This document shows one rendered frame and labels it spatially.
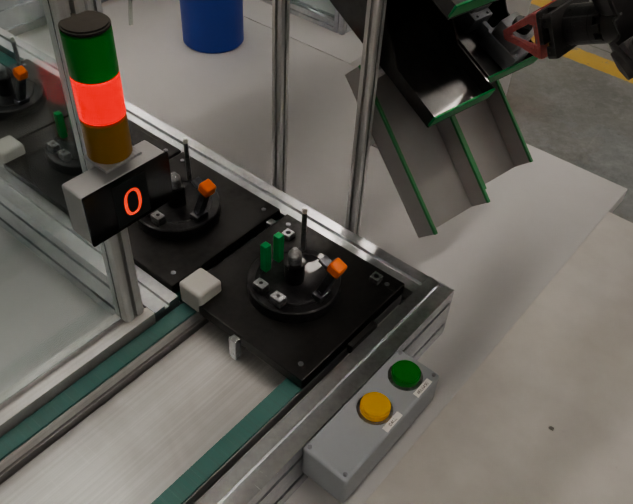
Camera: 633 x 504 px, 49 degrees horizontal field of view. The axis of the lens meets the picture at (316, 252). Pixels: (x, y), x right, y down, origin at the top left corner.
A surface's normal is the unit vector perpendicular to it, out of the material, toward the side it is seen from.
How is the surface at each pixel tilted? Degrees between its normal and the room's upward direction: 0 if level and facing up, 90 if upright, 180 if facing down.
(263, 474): 0
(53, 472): 0
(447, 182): 45
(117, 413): 0
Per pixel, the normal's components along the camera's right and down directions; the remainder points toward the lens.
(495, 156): 0.48, -0.11
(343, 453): 0.04, -0.72
